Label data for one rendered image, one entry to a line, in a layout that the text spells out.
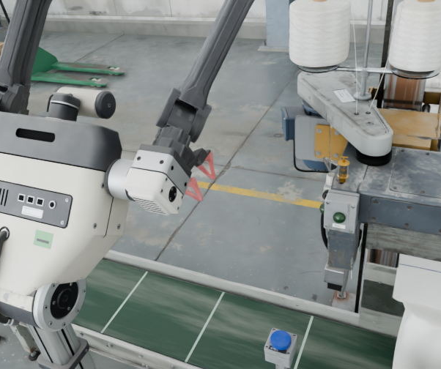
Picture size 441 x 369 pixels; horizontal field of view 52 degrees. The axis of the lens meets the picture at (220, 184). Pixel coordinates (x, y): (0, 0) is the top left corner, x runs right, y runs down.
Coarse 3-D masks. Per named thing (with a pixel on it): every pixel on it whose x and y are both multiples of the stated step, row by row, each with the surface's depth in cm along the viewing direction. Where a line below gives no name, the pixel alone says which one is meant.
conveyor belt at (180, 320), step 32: (96, 288) 222; (128, 288) 219; (160, 288) 217; (192, 288) 216; (96, 320) 205; (128, 320) 204; (160, 320) 202; (192, 320) 200; (224, 320) 199; (256, 320) 197; (288, 320) 195; (320, 320) 194; (160, 352) 188; (192, 352) 187; (224, 352) 185; (256, 352) 184; (320, 352) 181; (352, 352) 180; (384, 352) 178
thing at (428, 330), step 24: (408, 264) 136; (432, 264) 132; (408, 288) 141; (432, 288) 137; (408, 312) 147; (432, 312) 140; (408, 336) 143; (432, 336) 138; (408, 360) 147; (432, 360) 143
